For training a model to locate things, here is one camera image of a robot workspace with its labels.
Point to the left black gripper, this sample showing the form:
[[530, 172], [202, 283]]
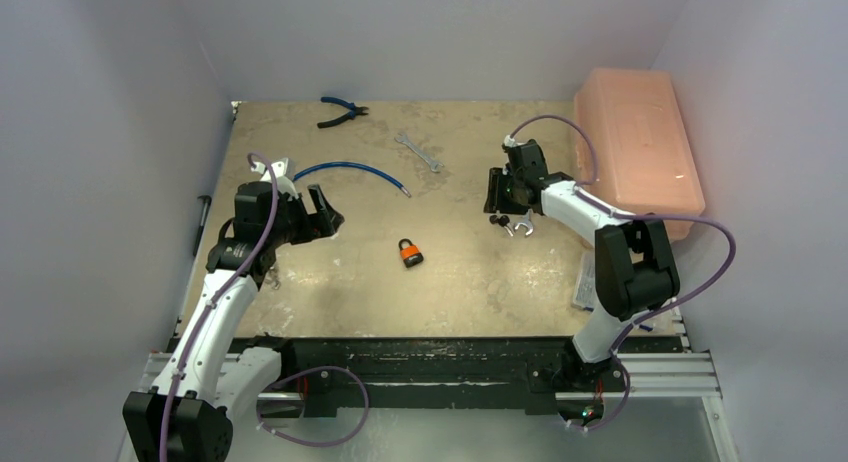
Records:
[[314, 225]]

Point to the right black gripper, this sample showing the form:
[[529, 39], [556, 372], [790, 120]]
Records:
[[501, 192]]

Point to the black padlock keys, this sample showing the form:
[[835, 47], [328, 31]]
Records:
[[502, 221]]

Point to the silver key bunch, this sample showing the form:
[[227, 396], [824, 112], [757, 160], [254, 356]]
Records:
[[272, 278]]

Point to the blue cable lock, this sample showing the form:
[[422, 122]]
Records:
[[353, 165]]

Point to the orange black padlock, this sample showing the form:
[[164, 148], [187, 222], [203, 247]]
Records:
[[409, 253]]

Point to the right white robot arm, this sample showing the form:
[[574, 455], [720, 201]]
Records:
[[635, 270]]

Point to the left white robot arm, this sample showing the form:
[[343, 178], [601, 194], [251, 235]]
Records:
[[188, 412]]

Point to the large silver wrench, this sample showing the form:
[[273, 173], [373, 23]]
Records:
[[525, 224]]

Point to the small silver wrench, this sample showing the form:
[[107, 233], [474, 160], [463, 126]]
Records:
[[434, 165]]

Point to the clear plastic bags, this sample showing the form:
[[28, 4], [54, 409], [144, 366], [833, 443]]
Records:
[[584, 296]]

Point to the orange plastic toolbox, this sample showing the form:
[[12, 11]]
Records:
[[642, 156]]

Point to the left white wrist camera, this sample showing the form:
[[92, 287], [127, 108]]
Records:
[[277, 172]]

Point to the black handled tool at edge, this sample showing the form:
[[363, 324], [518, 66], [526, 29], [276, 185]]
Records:
[[206, 201]]

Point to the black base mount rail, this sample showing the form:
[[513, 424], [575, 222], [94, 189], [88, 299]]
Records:
[[519, 373]]

